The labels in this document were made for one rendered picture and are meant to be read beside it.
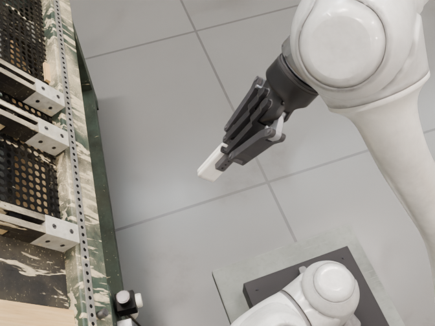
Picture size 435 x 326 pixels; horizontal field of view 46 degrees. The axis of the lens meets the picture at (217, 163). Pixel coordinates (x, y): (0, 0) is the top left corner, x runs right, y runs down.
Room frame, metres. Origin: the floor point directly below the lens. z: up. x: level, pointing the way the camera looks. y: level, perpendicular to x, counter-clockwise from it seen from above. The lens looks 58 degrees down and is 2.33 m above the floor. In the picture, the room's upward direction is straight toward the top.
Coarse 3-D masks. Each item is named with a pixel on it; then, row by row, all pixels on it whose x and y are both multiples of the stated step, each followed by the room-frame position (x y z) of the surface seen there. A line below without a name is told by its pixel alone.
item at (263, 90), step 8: (264, 88) 0.47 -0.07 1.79; (256, 96) 0.47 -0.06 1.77; (264, 96) 0.46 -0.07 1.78; (256, 104) 0.45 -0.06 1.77; (248, 112) 0.46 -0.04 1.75; (240, 120) 0.45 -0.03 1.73; (248, 120) 0.45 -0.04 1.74; (232, 128) 0.45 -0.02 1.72; (240, 128) 0.44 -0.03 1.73; (224, 136) 0.44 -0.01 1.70; (232, 136) 0.44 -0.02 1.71
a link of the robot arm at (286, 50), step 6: (288, 36) 0.49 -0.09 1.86; (288, 42) 0.48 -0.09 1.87; (282, 48) 0.48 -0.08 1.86; (288, 48) 0.47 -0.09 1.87; (288, 54) 0.46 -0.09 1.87; (288, 60) 0.45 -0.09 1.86; (288, 66) 0.46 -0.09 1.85; (294, 66) 0.44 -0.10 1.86; (294, 72) 0.44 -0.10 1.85; (300, 78) 0.44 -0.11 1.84
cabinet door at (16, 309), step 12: (0, 300) 0.38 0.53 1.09; (0, 312) 0.35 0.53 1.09; (12, 312) 0.36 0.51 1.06; (24, 312) 0.37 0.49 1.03; (36, 312) 0.38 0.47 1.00; (48, 312) 0.39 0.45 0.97; (60, 312) 0.40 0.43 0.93; (72, 312) 0.41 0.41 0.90; (0, 324) 0.33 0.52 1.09; (12, 324) 0.33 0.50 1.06; (24, 324) 0.34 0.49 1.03; (36, 324) 0.35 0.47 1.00; (48, 324) 0.36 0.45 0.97; (60, 324) 0.37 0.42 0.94; (72, 324) 0.38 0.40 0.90
